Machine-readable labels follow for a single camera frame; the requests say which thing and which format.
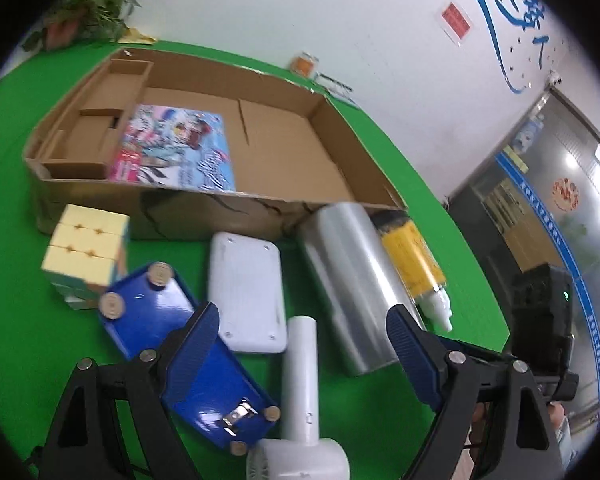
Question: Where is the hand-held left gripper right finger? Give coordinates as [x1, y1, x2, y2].
[386, 304, 566, 480]

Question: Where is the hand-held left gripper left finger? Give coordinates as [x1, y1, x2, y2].
[39, 301, 221, 480]

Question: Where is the white plastic bottle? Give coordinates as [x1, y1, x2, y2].
[416, 285, 454, 333]

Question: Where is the blue stapler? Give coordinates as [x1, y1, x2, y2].
[99, 261, 281, 456]

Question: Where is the silver metal cylinder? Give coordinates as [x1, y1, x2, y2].
[295, 202, 428, 377]

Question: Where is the yellow label jar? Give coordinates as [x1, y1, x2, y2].
[372, 210, 448, 306]

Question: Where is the cardboard box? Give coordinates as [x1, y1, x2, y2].
[22, 47, 408, 241]

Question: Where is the person's right forearm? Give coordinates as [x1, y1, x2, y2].
[550, 405, 578, 466]

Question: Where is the white rectangular device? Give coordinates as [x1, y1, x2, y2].
[208, 231, 287, 355]

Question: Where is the white handheld fan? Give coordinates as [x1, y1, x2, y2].
[246, 315, 351, 480]

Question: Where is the glass door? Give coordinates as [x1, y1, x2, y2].
[447, 87, 600, 426]

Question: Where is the pastel puzzle cube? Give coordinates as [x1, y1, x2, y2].
[41, 204, 131, 311]

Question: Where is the colourful printed booklet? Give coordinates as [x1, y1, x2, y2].
[107, 104, 237, 192]

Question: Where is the green tablecloth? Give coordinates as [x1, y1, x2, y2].
[0, 40, 511, 480]

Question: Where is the small orange box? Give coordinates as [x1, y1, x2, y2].
[290, 51, 321, 79]

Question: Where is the yellow cloth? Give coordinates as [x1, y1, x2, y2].
[116, 27, 158, 45]

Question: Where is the potted green plant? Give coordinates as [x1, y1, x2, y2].
[21, 0, 142, 52]

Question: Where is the red wall notice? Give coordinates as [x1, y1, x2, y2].
[436, 0, 475, 47]

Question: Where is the blue wall decal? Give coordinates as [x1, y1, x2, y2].
[432, 0, 566, 95]

